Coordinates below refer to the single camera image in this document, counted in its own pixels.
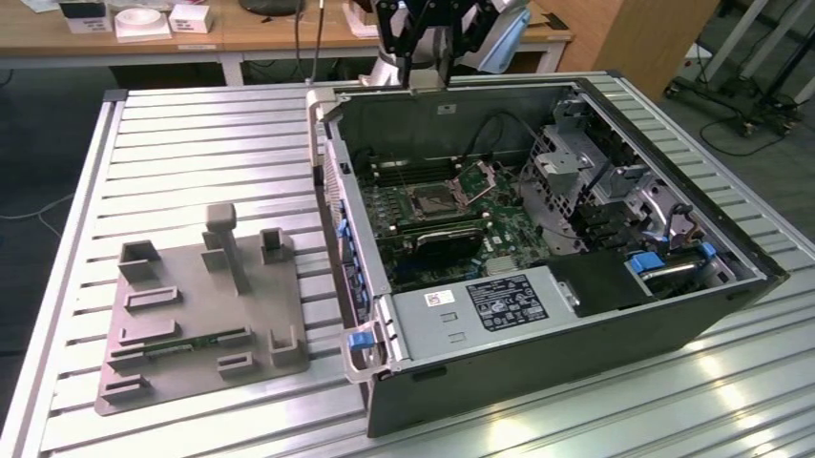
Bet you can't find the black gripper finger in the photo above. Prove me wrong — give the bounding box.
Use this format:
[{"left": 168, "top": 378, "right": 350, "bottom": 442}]
[
  {"left": 374, "top": 0, "right": 427, "bottom": 90},
  {"left": 438, "top": 0, "right": 499, "bottom": 90}
]

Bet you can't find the CPU with silver lid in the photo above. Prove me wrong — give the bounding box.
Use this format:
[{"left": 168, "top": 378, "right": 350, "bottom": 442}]
[{"left": 407, "top": 71, "right": 444, "bottom": 95}]

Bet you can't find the CPU socket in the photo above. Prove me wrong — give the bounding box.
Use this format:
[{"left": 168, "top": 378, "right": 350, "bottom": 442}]
[{"left": 406, "top": 183, "right": 474, "bottom": 219}]

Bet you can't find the small pale open box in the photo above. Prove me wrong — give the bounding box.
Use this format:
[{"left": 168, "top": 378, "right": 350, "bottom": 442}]
[{"left": 343, "top": 0, "right": 379, "bottom": 38}]

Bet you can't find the flat cardboard sheet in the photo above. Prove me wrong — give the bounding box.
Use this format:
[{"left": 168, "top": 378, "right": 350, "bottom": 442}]
[{"left": 527, "top": 0, "right": 578, "bottom": 32}]

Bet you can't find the black round object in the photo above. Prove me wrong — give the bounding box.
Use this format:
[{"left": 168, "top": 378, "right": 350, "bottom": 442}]
[{"left": 239, "top": 0, "right": 306, "bottom": 14}]

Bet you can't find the wooden desk with white legs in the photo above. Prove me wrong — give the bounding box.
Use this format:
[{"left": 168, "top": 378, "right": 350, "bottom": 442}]
[{"left": 0, "top": 0, "right": 578, "bottom": 87}]

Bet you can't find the brown wooden cabinet panel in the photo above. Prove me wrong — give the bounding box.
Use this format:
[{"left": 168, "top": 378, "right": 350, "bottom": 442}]
[{"left": 559, "top": 0, "right": 724, "bottom": 96}]

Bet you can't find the open socket cover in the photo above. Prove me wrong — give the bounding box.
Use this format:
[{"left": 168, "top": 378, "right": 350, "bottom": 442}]
[{"left": 452, "top": 160, "right": 502, "bottom": 198}]

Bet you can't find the silver drive cage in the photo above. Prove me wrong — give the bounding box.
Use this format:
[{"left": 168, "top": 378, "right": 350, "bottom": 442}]
[{"left": 524, "top": 97, "right": 644, "bottom": 230}]

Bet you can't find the white round holder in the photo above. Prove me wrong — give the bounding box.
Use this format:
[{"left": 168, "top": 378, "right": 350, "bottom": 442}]
[{"left": 114, "top": 7, "right": 172, "bottom": 44}]

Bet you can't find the green motherboard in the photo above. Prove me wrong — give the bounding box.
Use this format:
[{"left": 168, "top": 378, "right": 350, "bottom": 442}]
[{"left": 355, "top": 156, "right": 555, "bottom": 295}]

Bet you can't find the black graphics card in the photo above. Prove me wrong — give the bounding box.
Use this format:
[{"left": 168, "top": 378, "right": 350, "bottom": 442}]
[{"left": 380, "top": 217, "right": 486, "bottom": 271}]

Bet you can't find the white wheeled stand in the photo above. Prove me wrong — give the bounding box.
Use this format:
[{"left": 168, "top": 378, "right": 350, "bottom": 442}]
[{"left": 660, "top": 0, "right": 815, "bottom": 139}]

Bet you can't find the black and white box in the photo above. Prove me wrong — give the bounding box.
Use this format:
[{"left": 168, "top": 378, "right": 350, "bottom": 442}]
[{"left": 59, "top": 0, "right": 108, "bottom": 34}]

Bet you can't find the small silver heat sink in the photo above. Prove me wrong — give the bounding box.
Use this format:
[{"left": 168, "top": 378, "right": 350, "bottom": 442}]
[{"left": 487, "top": 256, "right": 524, "bottom": 277}]

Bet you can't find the blue disk carrier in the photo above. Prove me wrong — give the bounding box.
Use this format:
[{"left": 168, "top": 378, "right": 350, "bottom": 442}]
[{"left": 627, "top": 251, "right": 668, "bottom": 279}]

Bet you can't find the grey power supply unit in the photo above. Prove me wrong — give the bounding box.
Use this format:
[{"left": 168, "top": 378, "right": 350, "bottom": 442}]
[{"left": 388, "top": 265, "right": 582, "bottom": 362}]

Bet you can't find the grey parts rack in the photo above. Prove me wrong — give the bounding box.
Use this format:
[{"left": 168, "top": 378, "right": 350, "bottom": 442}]
[{"left": 92, "top": 202, "right": 314, "bottom": 417}]

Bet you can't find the open black PC case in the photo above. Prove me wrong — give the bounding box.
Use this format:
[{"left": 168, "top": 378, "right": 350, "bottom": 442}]
[{"left": 304, "top": 75, "right": 791, "bottom": 439}]

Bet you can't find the green RAM stick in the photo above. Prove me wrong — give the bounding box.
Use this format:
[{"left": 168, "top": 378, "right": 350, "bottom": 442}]
[{"left": 140, "top": 334, "right": 219, "bottom": 358}]

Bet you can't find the black wire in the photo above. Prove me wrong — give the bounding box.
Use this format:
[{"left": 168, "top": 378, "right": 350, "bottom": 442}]
[{"left": 467, "top": 111, "right": 542, "bottom": 158}]

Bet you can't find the thin floor cable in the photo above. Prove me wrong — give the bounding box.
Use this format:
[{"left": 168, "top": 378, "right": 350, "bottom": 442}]
[{"left": 0, "top": 193, "right": 71, "bottom": 221}]

